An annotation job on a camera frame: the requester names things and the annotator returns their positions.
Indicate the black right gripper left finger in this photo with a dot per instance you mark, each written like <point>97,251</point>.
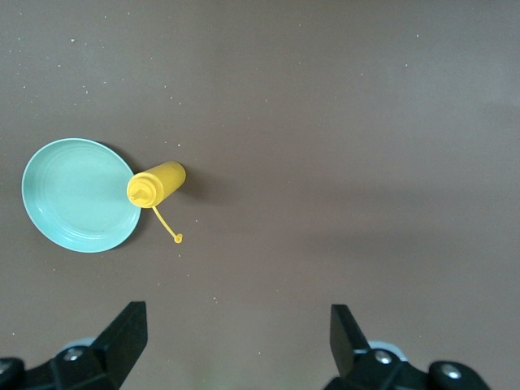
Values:
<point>109,357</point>

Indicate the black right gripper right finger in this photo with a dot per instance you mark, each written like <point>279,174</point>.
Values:
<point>357,357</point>

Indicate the yellow squeeze sauce bottle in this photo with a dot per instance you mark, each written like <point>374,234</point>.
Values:
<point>158,185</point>

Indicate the mint green plate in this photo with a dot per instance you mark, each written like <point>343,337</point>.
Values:
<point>77,195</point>

